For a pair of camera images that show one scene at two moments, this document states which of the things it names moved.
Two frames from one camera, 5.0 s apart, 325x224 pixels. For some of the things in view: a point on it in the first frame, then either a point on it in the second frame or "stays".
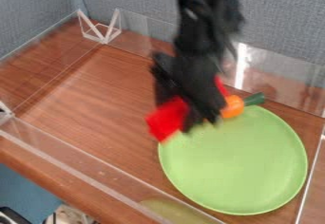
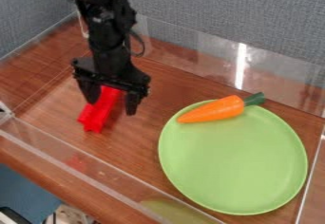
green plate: [237, 165] stays
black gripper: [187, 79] -> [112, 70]
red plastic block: [166, 117] -> [96, 114]
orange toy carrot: [235, 104] stays
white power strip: [68, 214] stays
